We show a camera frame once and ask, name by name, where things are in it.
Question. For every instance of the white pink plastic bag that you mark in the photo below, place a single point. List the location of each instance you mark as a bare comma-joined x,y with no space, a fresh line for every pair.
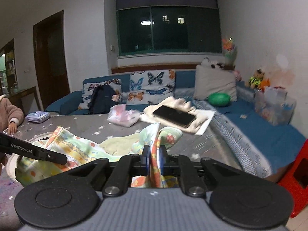
122,115

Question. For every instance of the panda plush toy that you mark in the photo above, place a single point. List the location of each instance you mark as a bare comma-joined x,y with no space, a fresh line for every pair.
216,66

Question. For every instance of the colourful paper pinwheel flowers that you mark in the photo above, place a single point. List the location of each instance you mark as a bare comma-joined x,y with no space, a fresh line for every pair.
228,45

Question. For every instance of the black smartphone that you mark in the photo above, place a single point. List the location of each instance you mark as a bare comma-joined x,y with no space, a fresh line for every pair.
173,115

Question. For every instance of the colourful printed child's shirt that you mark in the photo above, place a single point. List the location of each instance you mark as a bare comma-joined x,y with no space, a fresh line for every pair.
77,149

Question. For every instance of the green ball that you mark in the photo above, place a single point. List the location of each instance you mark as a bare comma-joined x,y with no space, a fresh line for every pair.
219,99

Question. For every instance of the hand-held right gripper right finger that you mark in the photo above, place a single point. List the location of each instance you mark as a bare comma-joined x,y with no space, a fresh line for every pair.
163,157

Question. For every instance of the grey star print tablecloth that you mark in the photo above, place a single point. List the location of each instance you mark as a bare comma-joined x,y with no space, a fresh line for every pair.
204,144

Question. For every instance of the striped purple pencil case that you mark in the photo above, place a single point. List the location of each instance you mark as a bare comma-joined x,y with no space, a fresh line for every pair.
37,116

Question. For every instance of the orange plush toy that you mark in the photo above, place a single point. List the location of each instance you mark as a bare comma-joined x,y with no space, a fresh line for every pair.
266,83

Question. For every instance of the purple roller blind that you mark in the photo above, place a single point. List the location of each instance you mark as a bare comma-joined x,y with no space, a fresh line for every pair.
166,1

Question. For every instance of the green framed window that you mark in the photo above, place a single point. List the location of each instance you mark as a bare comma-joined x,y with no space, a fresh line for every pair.
168,33

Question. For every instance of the white wall socket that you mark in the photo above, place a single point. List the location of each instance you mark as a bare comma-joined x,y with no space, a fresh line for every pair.
112,48

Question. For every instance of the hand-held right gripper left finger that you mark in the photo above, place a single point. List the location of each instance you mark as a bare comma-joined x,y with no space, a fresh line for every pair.
145,157

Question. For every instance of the wooden display cabinet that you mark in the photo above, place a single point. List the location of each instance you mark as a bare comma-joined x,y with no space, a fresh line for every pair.
9,62

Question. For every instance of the grey pillow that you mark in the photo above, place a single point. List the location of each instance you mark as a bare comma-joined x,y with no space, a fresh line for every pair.
214,81

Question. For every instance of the black backpack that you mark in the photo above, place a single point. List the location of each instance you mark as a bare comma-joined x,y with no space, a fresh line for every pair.
103,99

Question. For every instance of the blue sofa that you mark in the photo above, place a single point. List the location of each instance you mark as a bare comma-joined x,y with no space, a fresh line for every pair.
240,125

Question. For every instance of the cream folded cloth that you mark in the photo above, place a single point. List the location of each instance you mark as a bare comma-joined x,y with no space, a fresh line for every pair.
178,102

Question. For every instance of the red plastic stool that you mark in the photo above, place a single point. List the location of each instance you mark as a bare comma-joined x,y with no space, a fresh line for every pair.
296,173

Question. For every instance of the clear plastic storage box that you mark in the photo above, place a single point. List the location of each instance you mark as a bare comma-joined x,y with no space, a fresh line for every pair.
274,105

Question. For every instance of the round induction hob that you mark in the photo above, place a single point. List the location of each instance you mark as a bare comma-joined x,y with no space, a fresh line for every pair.
39,136

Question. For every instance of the butterfly print cushion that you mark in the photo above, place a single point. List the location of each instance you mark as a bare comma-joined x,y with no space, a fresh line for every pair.
87,89
149,86

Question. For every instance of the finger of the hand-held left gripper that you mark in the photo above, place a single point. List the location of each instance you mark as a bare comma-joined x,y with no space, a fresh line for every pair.
57,158

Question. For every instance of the doll in yellow-green clothes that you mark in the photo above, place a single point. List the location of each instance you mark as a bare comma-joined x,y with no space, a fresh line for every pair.
255,80

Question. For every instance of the dark wooden door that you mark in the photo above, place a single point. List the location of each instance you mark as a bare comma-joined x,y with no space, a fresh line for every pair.
53,65

